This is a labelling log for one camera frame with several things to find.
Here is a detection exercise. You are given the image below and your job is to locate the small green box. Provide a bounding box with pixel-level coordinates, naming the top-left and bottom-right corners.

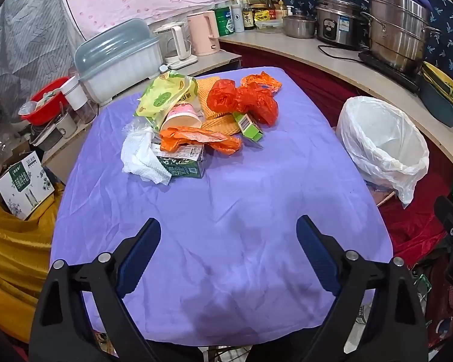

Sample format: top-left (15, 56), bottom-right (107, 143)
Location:
top-left (233, 112), bottom-right (265, 142)

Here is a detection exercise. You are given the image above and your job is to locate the orange snack wrapper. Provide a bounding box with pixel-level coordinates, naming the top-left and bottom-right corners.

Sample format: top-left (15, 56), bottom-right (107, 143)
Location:
top-left (239, 71), bottom-right (284, 95)

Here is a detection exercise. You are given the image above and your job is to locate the yellow bowl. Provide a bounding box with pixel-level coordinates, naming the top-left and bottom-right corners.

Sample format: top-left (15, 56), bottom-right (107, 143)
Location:
top-left (422, 61), bottom-right (453, 114)

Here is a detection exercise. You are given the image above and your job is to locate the bin with white bag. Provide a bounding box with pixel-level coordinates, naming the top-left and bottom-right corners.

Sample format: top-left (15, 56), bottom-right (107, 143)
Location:
top-left (336, 96), bottom-right (430, 208)

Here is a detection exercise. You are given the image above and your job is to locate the dark red cloth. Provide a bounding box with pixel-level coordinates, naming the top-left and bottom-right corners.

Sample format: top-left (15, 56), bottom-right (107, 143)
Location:
top-left (219, 41), bottom-right (453, 268)

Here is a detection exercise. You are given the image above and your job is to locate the teal basin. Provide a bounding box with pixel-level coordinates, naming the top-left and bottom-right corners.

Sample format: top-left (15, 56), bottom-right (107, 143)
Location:
top-left (419, 71), bottom-right (453, 128)

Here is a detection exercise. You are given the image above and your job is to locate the yellow cloth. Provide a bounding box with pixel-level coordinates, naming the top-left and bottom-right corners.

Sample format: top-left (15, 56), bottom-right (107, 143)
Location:
top-left (0, 185), bottom-right (66, 344)

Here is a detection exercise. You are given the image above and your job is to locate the large steel steamer pot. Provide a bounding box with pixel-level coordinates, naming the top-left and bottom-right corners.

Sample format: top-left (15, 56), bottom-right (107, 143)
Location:
top-left (360, 0), bottom-right (442, 76)

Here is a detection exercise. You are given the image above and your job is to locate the pink electric kettle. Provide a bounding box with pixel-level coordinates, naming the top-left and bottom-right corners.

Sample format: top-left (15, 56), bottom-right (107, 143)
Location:
top-left (187, 10), bottom-right (221, 56)

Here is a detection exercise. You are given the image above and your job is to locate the orange foam net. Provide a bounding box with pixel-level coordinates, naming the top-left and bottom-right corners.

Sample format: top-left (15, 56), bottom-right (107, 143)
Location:
top-left (196, 76), bottom-right (246, 136)

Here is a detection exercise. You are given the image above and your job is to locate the purple tablecloth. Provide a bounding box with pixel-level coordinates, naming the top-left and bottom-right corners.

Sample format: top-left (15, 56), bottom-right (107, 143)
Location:
top-left (50, 67), bottom-right (394, 348)

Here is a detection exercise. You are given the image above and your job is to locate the printed cardboard box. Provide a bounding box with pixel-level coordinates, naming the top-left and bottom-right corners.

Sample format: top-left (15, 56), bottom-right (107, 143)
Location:
top-left (0, 150), bottom-right (55, 221)

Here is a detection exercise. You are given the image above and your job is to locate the black induction cooker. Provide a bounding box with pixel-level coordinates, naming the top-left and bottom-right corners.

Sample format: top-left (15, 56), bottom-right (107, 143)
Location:
top-left (358, 51), bottom-right (423, 93)

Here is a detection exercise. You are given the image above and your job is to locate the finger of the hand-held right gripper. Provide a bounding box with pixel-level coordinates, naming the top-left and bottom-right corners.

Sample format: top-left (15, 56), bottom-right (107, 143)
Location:
top-left (434, 195), bottom-right (453, 244)

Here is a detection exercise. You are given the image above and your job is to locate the grey mug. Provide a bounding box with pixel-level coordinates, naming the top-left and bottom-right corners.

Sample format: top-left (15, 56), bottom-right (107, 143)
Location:
top-left (55, 111), bottom-right (78, 138)

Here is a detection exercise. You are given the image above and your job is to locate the dish box with blue lid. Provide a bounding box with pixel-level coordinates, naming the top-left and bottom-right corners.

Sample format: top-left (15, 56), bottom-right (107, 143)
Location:
top-left (74, 18), bottom-right (164, 106)

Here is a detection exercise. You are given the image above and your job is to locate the clear plastic wrap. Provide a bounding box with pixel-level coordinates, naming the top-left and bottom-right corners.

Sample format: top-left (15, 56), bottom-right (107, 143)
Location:
top-left (123, 117), bottom-right (159, 136)

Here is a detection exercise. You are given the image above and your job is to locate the orange plastic bag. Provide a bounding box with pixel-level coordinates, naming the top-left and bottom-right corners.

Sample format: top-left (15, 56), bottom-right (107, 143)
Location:
top-left (159, 126), bottom-right (243, 156)

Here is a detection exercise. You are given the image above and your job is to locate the green tin can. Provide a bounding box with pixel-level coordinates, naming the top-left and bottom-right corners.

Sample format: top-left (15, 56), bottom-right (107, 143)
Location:
top-left (212, 5), bottom-right (235, 37)

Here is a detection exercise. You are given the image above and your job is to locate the grey patterned cloth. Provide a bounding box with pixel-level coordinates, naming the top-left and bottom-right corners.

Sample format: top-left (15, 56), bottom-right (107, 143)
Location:
top-left (0, 0), bottom-right (84, 129)

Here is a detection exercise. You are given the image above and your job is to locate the black power cable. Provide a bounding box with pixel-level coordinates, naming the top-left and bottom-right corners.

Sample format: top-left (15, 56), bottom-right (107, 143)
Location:
top-left (318, 44), bottom-right (367, 61)

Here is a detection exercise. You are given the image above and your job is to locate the white blender cup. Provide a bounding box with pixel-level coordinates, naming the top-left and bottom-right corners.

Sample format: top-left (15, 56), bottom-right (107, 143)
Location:
top-left (59, 75), bottom-right (99, 125)

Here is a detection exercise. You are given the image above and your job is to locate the steel rice cooker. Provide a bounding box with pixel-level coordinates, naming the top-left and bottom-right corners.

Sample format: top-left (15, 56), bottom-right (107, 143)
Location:
top-left (316, 0), bottom-right (367, 49)

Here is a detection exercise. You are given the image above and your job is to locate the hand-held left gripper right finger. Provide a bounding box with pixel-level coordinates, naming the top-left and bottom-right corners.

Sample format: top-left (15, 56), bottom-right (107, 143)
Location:
top-left (295, 215), bottom-right (429, 362)

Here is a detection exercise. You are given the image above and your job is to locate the cardboard piece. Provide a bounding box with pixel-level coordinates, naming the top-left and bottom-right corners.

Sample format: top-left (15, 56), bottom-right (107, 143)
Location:
top-left (366, 181), bottom-right (396, 207)

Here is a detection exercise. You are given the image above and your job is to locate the red plastic bag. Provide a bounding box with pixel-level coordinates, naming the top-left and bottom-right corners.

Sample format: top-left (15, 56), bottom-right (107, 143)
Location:
top-left (206, 79), bottom-right (279, 127)

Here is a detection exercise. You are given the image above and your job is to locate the green drink carton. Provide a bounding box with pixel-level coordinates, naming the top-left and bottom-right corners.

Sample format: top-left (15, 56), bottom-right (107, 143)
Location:
top-left (151, 143), bottom-right (205, 179)

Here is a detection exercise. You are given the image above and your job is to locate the small steel pot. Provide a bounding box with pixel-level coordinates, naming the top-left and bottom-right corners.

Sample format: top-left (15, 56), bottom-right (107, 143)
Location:
top-left (282, 9), bottom-right (318, 39)

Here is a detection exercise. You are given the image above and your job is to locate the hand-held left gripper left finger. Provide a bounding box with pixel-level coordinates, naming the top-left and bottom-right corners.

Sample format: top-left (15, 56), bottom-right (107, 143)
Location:
top-left (29, 218), bottom-right (162, 362)

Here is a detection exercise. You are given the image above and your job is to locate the clear food container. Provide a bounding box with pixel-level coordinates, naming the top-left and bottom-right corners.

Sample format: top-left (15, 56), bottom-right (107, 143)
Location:
top-left (255, 19), bottom-right (285, 34)

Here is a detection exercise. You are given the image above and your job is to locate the dark sauce bottle with label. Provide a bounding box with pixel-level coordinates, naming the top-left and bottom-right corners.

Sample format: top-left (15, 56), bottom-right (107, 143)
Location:
top-left (242, 0), bottom-right (256, 31)

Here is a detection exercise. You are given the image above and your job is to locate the glass kettle with white handle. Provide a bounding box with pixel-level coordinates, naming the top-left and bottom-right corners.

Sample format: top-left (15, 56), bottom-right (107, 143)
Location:
top-left (153, 21), bottom-right (199, 69)

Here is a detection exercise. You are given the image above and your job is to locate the yellow green snack bag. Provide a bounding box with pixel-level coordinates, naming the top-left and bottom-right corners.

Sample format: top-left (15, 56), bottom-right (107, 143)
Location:
top-left (136, 70), bottom-right (199, 129)

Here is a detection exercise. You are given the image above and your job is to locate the white bottle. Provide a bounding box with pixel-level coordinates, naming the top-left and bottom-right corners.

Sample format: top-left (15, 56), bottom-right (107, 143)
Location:
top-left (230, 0), bottom-right (246, 33)

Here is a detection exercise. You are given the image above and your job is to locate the red plastic basin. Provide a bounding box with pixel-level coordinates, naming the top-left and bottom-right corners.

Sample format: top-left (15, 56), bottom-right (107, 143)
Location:
top-left (26, 76), bottom-right (72, 125)

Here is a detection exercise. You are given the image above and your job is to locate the white paper towel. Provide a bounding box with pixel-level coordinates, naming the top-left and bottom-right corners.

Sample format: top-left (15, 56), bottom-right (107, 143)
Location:
top-left (121, 128), bottom-right (172, 185)

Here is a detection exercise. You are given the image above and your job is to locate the pink paper cup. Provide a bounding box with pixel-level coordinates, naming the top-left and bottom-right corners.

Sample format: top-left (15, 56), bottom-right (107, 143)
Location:
top-left (162, 102), bottom-right (204, 132)

